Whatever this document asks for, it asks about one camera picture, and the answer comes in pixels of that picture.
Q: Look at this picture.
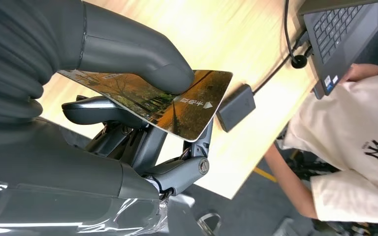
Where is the small black box device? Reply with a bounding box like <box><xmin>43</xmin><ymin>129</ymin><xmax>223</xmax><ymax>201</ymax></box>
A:
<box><xmin>216</xmin><ymin>84</ymin><xmax>257</xmax><ymax>133</ymax></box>

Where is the person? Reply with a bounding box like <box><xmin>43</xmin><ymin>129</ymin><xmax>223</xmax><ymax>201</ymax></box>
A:
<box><xmin>263</xmin><ymin>58</ymin><xmax>378</xmax><ymax>226</ymax></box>

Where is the long black power cable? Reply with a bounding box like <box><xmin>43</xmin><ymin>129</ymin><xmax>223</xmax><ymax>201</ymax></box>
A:
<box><xmin>283</xmin><ymin>0</ymin><xmax>308</xmax><ymax>69</ymax></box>

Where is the thin black device cable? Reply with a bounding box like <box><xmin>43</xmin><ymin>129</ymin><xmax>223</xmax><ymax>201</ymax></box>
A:
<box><xmin>252</xmin><ymin>45</ymin><xmax>311</xmax><ymax>96</ymax></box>

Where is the grey laptop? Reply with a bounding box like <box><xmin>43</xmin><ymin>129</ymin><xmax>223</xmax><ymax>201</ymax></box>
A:
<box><xmin>298</xmin><ymin>0</ymin><xmax>378</xmax><ymax>100</ymax></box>

